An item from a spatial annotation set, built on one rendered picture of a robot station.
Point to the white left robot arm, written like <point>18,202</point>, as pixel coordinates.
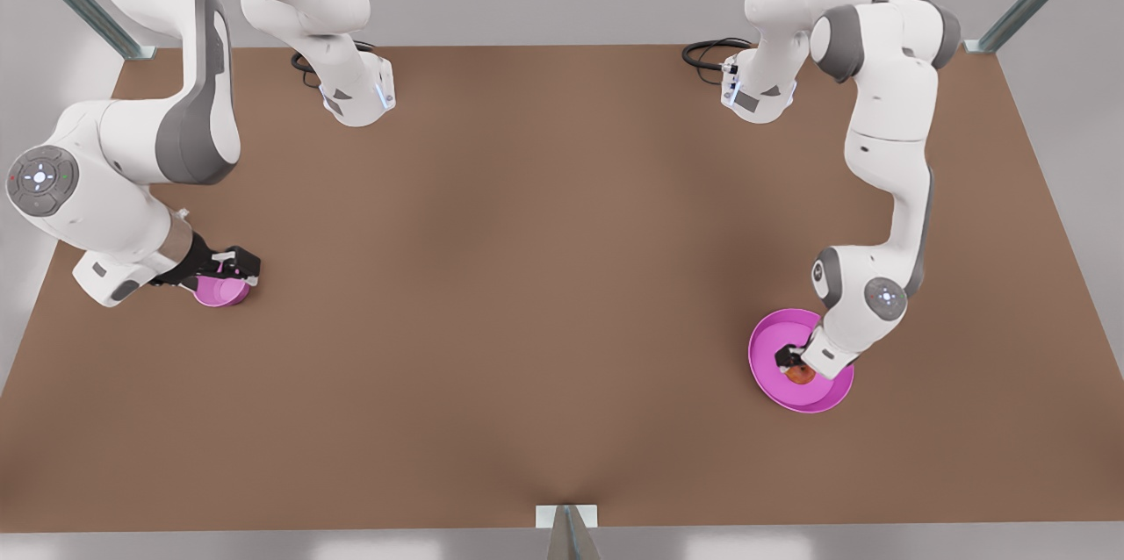
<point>887,104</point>

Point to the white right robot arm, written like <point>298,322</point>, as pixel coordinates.
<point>132,139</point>

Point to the pink plate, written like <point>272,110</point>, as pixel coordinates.
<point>777,341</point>

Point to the pink bowl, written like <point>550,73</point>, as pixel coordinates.
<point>221,290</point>

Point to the red apple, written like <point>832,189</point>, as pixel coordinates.
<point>798,374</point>

